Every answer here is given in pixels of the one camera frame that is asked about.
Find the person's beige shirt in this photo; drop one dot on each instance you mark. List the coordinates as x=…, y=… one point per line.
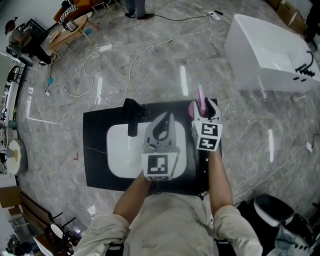
x=172, y=225

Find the white power strip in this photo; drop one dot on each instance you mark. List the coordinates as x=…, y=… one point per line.
x=105, y=47
x=215, y=15

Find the black bathtub faucet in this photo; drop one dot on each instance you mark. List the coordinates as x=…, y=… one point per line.
x=306, y=68

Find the teal plug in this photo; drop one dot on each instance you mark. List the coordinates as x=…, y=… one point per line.
x=50, y=80

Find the pink spray bottle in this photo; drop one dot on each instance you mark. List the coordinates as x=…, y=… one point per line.
x=202, y=100

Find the white wall plug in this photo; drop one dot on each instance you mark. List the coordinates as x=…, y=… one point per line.
x=309, y=147

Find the black frame chair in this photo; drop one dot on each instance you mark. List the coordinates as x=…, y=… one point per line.
x=60, y=230

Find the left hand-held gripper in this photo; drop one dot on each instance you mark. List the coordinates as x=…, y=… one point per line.
x=157, y=163

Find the striped cushion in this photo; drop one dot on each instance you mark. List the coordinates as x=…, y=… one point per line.
x=66, y=11

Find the cardboard boxes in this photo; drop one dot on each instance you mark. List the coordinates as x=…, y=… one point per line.
x=290, y=15

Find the white sink basin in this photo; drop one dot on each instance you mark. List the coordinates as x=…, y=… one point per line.
x=125, y=150

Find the wooden oval table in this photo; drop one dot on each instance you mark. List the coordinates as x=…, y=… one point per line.
x=67, y=37

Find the white bathtub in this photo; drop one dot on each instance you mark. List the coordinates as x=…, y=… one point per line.
x=252, y=45

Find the person's left forearm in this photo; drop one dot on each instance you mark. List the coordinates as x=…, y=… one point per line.
x=135, y=200

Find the orange sofa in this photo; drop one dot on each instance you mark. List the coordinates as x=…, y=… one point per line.
x=83, y=5

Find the black and white seat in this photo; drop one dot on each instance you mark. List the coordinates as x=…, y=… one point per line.
x=273, y=210

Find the black sink faucet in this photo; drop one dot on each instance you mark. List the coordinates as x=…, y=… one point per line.
x=132, y=117

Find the person's right forearm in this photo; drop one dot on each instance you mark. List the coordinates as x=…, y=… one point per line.
x=218, y=180

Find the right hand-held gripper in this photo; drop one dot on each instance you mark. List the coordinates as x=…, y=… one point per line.
x=207, y=136

